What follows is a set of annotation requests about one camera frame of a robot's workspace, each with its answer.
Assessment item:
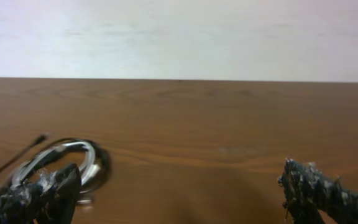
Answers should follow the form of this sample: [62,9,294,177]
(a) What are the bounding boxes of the white cable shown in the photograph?
[10,140,101,206]

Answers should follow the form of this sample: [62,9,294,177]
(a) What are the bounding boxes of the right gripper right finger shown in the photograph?
[278,159,358,224]

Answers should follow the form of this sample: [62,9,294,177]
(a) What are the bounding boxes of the black cable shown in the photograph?
[0,133,112,200]

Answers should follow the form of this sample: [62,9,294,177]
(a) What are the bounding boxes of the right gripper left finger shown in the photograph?
[0,163,81,224]

